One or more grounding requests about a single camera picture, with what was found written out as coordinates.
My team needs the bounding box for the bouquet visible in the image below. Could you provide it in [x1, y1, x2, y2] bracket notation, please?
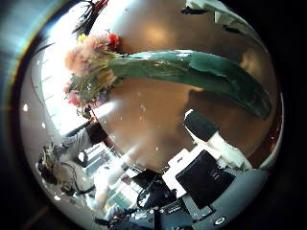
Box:
[62, 32, 273, 122]

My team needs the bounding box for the person in grey shirt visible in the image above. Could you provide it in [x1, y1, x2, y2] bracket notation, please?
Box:
[35, 121, 111, 197]

